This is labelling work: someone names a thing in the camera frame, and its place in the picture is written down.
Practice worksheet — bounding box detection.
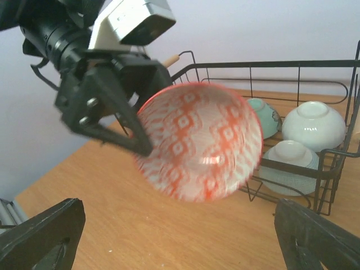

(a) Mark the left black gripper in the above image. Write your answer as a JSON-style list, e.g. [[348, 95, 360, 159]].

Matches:
[[55, 52, 172, 156]]

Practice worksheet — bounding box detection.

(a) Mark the white ceramic bowl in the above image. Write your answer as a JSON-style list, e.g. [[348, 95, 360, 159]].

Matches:
[[282, 101, 347, 152]]

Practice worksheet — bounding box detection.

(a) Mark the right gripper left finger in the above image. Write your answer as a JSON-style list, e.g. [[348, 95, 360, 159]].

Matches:
[[1, 198, 86, 269]]

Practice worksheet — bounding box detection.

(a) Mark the red patterned bowl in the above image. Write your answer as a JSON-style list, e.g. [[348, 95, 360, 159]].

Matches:
[[136, 83, 263, 203]]

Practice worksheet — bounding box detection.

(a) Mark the black wire dish rack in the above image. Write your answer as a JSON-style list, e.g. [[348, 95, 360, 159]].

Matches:
[[172, 56, 359, 216]]

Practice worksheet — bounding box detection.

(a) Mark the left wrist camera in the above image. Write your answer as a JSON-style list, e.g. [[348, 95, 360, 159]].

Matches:
[[88, 0, 176, 50]]

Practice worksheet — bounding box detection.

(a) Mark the celadon green bowl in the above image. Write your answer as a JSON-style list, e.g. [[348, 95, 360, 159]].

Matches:
[[258, 140, 320, 196], [247, 98, 282, 139]]

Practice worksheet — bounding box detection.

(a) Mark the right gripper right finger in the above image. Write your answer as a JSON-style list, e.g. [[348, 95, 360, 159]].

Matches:
[[274, 199, 359, 269]]

